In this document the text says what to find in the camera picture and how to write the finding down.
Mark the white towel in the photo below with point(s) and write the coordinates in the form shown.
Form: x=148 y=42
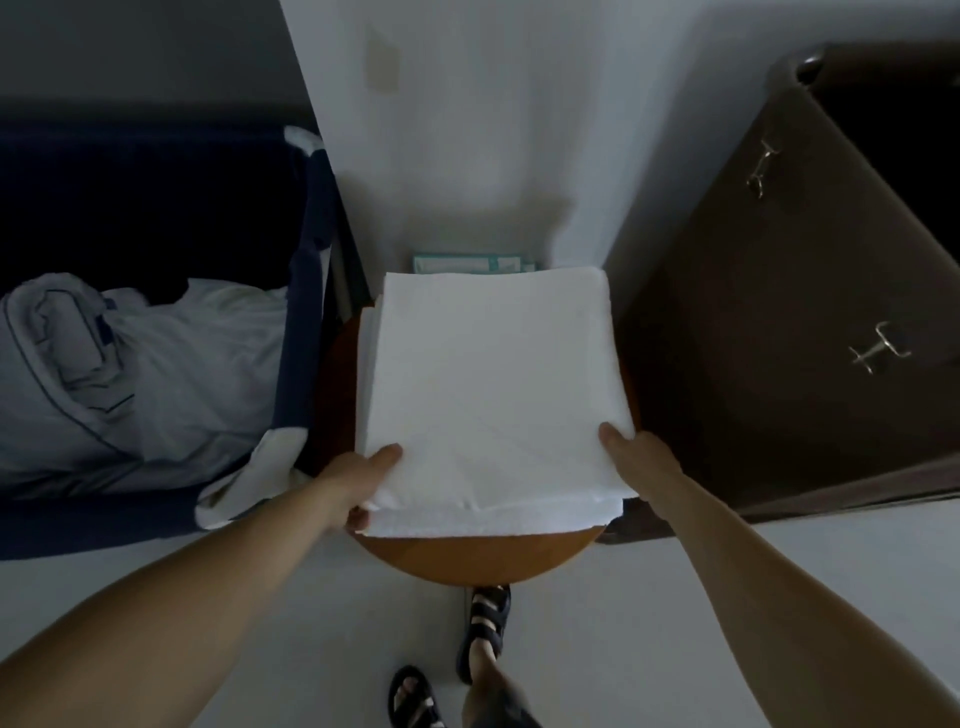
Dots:
x=366 y=360
x=487 y=521
x=495 y=375

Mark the person's left hand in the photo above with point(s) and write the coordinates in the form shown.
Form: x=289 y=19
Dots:
x=352 y=487

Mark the person's leg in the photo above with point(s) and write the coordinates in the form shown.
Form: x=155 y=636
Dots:
x=495 y=701

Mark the person's right hand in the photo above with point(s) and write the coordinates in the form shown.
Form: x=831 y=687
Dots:
x=645 y=465

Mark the grey door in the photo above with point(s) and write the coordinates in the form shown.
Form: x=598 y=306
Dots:
x=150 y=52

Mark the person's right forearm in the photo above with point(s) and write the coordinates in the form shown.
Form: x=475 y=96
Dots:
x=787 y=615

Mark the teal white boxes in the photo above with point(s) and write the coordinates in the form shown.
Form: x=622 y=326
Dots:
x=465 y=262

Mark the person's left forearm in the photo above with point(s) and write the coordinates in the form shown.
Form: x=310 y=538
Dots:
x=165 y=630

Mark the navy laundry hamper white frame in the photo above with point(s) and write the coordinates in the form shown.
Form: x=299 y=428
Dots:
x=307 y=262

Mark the white pillowcase black piping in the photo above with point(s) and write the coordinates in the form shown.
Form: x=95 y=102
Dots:
x=165 y=375

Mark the black sandal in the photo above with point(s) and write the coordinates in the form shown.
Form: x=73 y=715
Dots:
x=486 y=622
x=409 y=701

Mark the round wooden side table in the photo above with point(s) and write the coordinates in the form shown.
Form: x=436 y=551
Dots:
x=480 y=559

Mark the brown housekeeping cart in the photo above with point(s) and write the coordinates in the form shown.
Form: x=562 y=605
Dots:
x=787 y=337

